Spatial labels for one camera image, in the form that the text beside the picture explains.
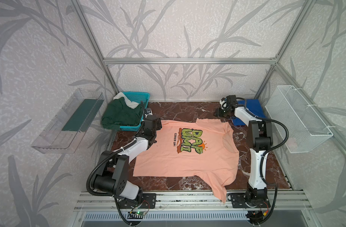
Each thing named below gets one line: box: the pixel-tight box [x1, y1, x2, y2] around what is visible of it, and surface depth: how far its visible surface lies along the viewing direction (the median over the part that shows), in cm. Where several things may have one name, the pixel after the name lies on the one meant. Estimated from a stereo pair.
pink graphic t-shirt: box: [133, 118, 240, 204], surface depth 92 cm
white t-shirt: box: [112, 91, 140, 110], surface depth 118 cm
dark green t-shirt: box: [101, 96, 143, 131], surface depth 106 cm
